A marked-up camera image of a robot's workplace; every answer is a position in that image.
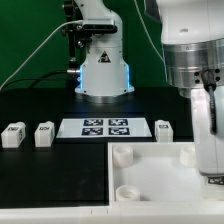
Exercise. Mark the white fiducial marker plate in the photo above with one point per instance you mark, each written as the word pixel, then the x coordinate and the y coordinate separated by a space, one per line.
pixel 103 127

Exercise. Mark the white square table top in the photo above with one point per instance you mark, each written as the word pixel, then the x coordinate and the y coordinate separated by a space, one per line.
pixel 154 172

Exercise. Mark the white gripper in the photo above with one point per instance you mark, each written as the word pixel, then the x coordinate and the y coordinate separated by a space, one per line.
pixel 209 147

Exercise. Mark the white L-shaped obstacle fence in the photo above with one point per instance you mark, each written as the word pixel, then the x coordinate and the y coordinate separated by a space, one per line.
pixel 205 212

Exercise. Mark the black camera stand pole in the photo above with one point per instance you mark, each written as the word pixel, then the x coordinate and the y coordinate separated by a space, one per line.
pixel 72 12

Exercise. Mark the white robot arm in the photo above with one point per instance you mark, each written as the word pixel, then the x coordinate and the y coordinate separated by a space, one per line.
pixel 192 40

